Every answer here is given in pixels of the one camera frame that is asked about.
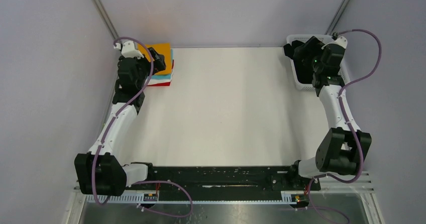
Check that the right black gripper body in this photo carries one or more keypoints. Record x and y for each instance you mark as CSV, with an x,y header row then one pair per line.
x,y
312,61

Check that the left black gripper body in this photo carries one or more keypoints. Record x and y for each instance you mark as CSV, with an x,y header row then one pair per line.
x,y
157,66

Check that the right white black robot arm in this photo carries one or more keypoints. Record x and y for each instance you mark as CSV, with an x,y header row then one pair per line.
x,y
344,147

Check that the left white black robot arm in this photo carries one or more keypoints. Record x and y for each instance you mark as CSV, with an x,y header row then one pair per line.
x,y
99,170

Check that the teal folded t shirt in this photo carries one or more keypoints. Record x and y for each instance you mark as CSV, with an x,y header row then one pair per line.
x,y
166,77

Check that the orange folded t shirt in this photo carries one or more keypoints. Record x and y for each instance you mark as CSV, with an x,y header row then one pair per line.
x,y
164,49

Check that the white folded t shirt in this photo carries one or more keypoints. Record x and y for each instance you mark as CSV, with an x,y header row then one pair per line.
x,y
161,81

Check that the red folded t shirt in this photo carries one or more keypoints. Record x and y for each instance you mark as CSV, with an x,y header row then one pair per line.
x,y
163,84

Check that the white plastic perforated basket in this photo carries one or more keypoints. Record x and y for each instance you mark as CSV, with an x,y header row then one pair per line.
x,y
301,76

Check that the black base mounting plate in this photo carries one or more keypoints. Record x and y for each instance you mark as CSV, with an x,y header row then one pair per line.
x,y
223,183

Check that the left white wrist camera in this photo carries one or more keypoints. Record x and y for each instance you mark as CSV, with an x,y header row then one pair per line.
x,y
129,49

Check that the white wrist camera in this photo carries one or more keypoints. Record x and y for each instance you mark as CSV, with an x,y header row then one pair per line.
x,y
340,41
129,49

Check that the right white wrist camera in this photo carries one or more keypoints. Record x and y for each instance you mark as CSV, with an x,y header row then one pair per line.
x,y
340,41

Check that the right aluminium frame post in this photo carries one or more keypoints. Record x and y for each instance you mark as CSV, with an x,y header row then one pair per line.
x,y
337,16

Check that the aluminium frame post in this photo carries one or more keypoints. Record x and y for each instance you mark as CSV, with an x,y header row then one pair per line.
x,y
105,18
337,16

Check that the left aluminium frame post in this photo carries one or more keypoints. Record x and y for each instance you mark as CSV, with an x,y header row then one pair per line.
x,y
105,18

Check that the white slotted cable duct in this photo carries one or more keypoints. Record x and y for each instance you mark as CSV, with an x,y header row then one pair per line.
x,y
144,198

